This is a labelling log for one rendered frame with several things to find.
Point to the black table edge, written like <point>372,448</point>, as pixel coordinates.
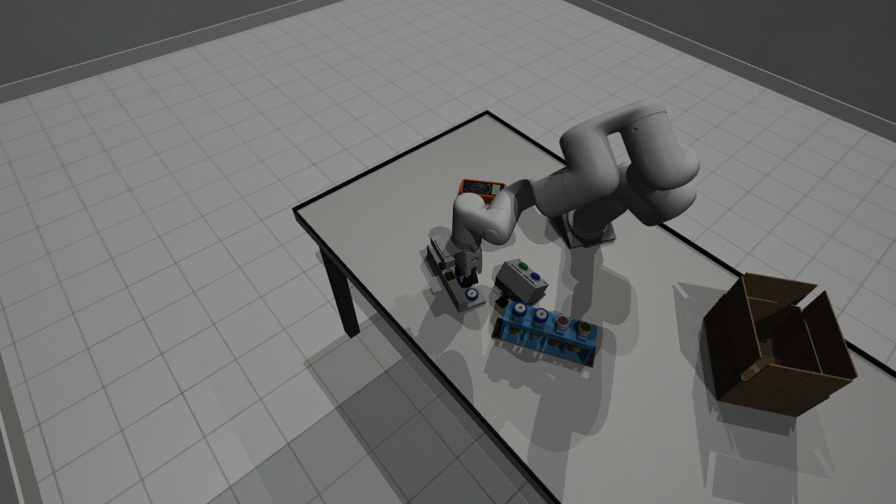
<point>466,401</point>

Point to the dark grey button housing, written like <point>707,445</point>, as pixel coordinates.
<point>519,283</point>

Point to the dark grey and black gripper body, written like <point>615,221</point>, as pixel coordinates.
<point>467,260</point>

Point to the orange digital multimeter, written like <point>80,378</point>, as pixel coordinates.
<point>485,189</point>

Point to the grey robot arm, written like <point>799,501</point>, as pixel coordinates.
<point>591,187</point>

